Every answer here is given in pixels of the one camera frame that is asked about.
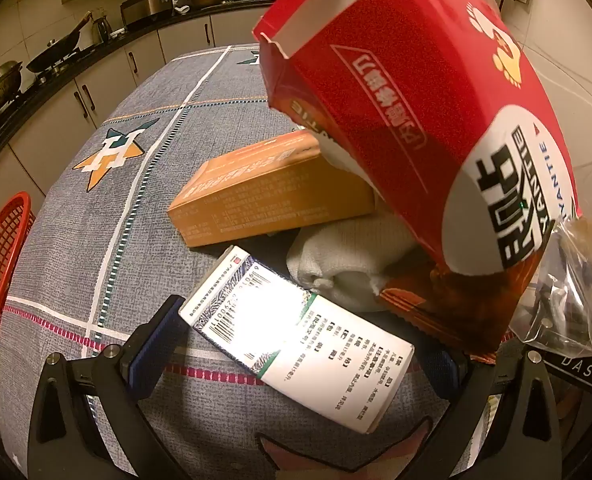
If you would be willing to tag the red snack bag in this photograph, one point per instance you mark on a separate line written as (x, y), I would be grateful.
(400, 85)

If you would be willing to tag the orange snack packet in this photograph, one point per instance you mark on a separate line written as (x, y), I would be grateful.
(465, 305)

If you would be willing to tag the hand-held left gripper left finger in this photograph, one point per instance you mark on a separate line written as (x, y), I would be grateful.
(156, 347)

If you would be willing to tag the white sock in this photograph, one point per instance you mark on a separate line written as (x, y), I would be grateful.
(336, 260)

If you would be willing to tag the cream kitchen base cabinets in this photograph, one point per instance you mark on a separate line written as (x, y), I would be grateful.
(111, 75)

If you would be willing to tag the red plastic basket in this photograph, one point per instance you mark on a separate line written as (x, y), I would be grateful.
(1, 260)

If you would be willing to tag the kettle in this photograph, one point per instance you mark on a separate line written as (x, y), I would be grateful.
(102, 30)

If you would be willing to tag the rice cooker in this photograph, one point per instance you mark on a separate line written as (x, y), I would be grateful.
(146, 10)

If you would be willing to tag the clear plastic bag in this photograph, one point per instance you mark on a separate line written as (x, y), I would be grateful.
(575, 260)

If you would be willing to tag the white green-striped medicine box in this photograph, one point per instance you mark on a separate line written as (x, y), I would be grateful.
(326, 350)

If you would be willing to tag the grey star-printed tablecloth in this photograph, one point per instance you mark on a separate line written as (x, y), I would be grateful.
(126, 260)

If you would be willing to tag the orange cardboard box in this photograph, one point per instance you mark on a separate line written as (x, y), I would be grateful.
(276, 195)

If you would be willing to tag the black frying pan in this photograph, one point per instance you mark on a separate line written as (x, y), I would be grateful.
(53, 55)

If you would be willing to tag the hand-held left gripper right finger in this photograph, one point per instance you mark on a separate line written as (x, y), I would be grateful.
(448, 375)

